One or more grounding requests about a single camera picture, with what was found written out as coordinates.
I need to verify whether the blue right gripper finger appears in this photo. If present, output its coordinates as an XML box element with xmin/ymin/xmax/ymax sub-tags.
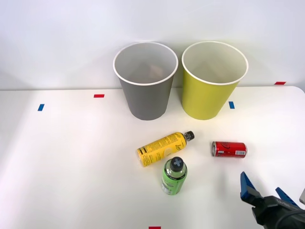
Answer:
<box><xmin>275</xmin><ymin>187</ymin><xmax>300</xmax><ymax>209</ymax></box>
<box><xmin>240</xmin><ymin>171</ymin><xmax>264</xmax><ymax>208</ymax></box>

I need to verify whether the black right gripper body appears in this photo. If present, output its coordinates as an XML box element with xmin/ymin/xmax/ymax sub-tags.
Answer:
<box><xmin>251</xmin><ymin>195</ymin><xmax>305</xmax><ymax>229</ymax></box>

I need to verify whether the red drink can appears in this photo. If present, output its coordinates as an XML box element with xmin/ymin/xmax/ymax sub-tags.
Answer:
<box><xmin>211</xmin><ymin>141</ymin><xmax>248</xmax><ymax>159</ymax></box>

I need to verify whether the green bottle black cap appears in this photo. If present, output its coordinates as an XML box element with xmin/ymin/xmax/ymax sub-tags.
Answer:
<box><xmin>161</xmin><ymin>156</ymin><xmax>188</xmax><ymax>197</ymax></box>

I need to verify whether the yellow-green plastic waste bin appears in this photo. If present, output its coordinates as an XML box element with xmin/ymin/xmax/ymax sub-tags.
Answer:
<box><xmin>181</xmin><ymin>41</ymin><xmax>249</xmax><ymax>121</ymax></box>

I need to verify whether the yellow bottle black cap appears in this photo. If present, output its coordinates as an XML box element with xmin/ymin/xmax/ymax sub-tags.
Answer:
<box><xmin>137</xmin><ymin>130</ymin><xmax>195</xmax><ymax>168</ymax></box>

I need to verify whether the grey plastic waste bin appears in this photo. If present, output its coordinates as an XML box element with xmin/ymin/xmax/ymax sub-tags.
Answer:
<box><xmin>112</xmin><ymin>42</ymin><xmax>179</xmax><ymax>121</ymax></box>

